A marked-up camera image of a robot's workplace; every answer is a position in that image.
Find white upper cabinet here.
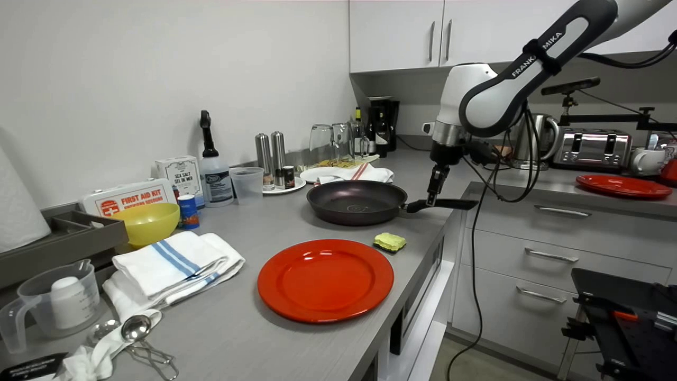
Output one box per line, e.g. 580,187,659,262
346,0,677,73

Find white mug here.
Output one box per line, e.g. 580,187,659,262
630,146,669,178

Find white towel blue stripes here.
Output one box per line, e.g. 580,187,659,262
109,228,247,307

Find white towel red stripe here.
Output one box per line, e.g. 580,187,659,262
336,159,396,187

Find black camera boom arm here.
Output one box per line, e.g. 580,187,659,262
539,77,677,133

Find steel shaker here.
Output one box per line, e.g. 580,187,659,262
271,128,290,187
254,132,272,187

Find small white cup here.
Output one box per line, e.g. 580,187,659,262
49,276,92,333

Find white paper towel roll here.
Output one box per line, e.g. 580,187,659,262
0,143,52,253

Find small blue can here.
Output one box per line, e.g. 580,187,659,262
175,192,201,230

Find red pot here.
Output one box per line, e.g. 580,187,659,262
658,154,677,189

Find upturned clear glass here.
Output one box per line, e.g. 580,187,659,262
306,122,333,165
329,121,352,160

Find flat black object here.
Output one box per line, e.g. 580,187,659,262
0,349,67,381

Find grey tray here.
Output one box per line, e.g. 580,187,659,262
0,201,131,291

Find clear measuring cup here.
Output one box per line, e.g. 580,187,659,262
0,261,103,356

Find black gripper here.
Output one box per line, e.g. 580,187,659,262
424,141,464,207

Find steel toaster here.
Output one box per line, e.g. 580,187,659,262
550,127,634,172

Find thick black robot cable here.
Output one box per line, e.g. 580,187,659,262
444,28,677,381

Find colourful placemat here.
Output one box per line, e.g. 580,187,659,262
309,152,379,172

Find metal drawer handle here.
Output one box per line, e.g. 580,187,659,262
532,202,592,219
512,284,571,307
523,246,581,264

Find small white box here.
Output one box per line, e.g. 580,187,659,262
151,154,205,198

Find metal cabinet door handle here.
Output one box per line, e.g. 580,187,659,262
424,19,438,67
441,17,454,65

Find metal wire whisk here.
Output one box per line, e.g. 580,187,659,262
124,338,181,381

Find metal spoon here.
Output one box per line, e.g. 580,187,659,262
83,314,155,346

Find black coffee maker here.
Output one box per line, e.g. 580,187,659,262
365,95,401,159

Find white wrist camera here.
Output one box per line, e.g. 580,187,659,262
418,118,460,149

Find slim dark bottle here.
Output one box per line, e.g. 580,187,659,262
350,106,365,156

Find steel kettle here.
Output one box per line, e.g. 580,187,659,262
525,113,558,172

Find clear spray bottle black nozzle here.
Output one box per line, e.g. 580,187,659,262
196,107,237,207

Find small dark spice jar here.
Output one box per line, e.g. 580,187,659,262
279,163,297,190

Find translucent plastic cup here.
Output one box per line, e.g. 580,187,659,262
231,165,266,206

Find red plate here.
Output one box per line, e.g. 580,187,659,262
256,237,396,326
572,172,673,202

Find white first aid box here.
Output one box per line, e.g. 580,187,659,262
78,176,177,218

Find crumpled white cloth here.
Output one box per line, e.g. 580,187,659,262
59,278,167,381

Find black equipment stand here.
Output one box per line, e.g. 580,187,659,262
558,264,677,381

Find yellow sponge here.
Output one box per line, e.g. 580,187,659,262
373,230,407,253

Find white dinner plate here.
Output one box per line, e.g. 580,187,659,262
297,163,358,187

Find small white plate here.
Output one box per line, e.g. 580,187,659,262
260,174,309,197

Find grey drawer cabinet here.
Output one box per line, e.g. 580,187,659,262
448,183,677,376

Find dark frying pan black handle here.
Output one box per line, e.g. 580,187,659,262
304,178,479,228

